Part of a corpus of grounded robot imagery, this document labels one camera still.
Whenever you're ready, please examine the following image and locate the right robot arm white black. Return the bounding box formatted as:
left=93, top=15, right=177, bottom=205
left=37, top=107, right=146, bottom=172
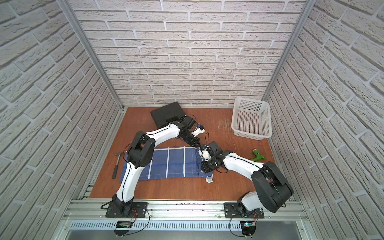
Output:
left=199, top=142, right=294, bottom=217

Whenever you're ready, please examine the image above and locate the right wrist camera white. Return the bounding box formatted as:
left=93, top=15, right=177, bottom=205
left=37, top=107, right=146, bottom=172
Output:
left=200, top=149, right=211, bottom=161

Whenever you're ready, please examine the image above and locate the black plastic tool case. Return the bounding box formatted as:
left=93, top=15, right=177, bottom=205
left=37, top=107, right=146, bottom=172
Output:
left=151, top=102, right=186, bottom=129

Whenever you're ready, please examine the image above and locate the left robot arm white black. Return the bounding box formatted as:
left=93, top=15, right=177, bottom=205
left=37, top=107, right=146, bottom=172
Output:
left=111, top=116, right=205, bottom=216

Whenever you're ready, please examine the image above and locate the white perforated plastic basket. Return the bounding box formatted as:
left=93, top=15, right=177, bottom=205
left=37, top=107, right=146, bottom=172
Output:
left=231, top=98, right=272, bottom=141

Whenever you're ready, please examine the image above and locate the aluminium frame rail front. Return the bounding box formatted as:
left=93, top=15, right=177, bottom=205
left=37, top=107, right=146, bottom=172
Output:
left=64, top=198, right=309, bottom=221

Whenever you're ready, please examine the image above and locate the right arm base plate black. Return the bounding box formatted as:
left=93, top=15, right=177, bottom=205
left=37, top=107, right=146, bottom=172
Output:
left=224, top=202, right=265, bottom=219

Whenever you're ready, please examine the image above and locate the blue checked pillowcase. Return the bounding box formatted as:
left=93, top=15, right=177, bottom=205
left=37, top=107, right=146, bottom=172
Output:
left=139, top=147, right=213, bottom=181

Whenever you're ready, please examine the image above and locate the right controller board with cables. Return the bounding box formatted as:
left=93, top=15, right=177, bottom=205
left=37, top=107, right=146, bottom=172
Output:
left=229, top=218, right=258, bottom=239

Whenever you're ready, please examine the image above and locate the green plastic toy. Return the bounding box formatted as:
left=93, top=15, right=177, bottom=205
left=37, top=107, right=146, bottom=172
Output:
left=252, top=149, right=266, bottom=162

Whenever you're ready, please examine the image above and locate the hammer with black handle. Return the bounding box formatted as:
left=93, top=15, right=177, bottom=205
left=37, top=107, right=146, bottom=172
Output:
left=112, top=152, right=123, bottom=179

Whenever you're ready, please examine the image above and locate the controller board with cables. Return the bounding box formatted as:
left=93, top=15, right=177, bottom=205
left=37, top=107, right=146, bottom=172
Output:
left=114, top=208, right=151, bottom=237
left=229, top=218, right=258, bottom=239

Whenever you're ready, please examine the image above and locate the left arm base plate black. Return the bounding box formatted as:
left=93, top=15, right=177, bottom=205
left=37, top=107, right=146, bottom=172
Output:
left=106, top=202, right=148, bottom=218

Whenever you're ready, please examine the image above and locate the left controller board with cables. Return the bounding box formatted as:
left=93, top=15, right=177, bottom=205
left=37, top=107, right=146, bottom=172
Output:
left=114, top=208, right=151, bottom=237

